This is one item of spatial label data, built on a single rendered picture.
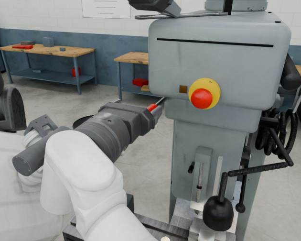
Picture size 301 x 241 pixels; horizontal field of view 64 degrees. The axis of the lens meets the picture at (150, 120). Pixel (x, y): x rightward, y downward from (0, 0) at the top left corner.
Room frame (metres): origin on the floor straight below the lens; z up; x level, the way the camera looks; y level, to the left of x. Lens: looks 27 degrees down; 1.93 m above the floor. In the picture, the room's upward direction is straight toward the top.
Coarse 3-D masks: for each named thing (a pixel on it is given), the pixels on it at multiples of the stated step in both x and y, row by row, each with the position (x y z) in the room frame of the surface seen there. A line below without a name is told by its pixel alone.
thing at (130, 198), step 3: (129, 195) 0.82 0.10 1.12; (132, 195) 0.82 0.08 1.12; (129, 198) 0.80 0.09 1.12; (132, 198) 0.81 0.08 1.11; (129, 201) 0.79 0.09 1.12; (132, 201) 0.81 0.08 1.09; (129, 204) 0.78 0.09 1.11; (132, 204) 0.81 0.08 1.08; (129, 207) 0.78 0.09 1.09; (132, 207) 0.81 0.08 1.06; (132, 210) 0.81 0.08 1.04
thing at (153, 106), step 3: (162, 99) 0.55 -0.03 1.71; (165, 99) 0.55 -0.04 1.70; (159, 102) 0.53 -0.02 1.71; (162, 102) 0.54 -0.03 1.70; (150, 105) 0.50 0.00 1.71; (153, 105) 0.50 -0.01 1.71; (156, 105) 0.50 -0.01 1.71; (159, 105) 0.52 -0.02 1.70; (147, 108) 0.49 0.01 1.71; (150, 108) 0.48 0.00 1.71; (153, 108) 0.49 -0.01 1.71; (150, 111) 0.47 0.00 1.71
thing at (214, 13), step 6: (192, 12) 0.59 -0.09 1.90; (204, 12) 0.61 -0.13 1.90; (210, 12) 0.61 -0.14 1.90; (216, 12) 0.61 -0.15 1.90; (222, 12) 0.62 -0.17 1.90; (138, 18) 0.50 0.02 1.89; (144, 18) 0.50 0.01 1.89; (150, 18) 0.51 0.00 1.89; (156, 18) 0.52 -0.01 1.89; (162, 18) 0.53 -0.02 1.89
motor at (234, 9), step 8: (208, 0) 0.87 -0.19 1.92; (216, 0) 0.83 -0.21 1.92; (240, 0) 0.80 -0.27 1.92; (248, 0) 0.80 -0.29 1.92; (256, 0) 0.80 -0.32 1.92; (264, 0) 0.82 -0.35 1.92; (208, 8) 0.86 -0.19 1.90; (216, 8) 0.82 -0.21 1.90; (232, 8) 0.80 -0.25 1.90; (240, 8) 0.79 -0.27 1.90; (248, 8) 0.79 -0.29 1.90; (256, 8) 0.80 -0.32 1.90; (264, 8) 0.82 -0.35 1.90
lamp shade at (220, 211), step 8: (208, 200) 0.43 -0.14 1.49; (216, 200) 0.42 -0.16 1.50; (224, 200) 0.42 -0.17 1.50; (208, 208) 0.41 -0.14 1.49; (216, 208) 0.40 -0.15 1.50; (224, 208) 0.40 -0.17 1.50; (232, 208) 0.40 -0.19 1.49; (208, 216) 0.40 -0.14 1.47; (216, 216) 0.39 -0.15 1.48; (224, 216) 0.39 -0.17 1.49; (232, 216) 0.39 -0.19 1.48; (208, 224) 0.39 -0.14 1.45; (216, 224) 0.38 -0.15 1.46; (224, 224) 0.38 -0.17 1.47
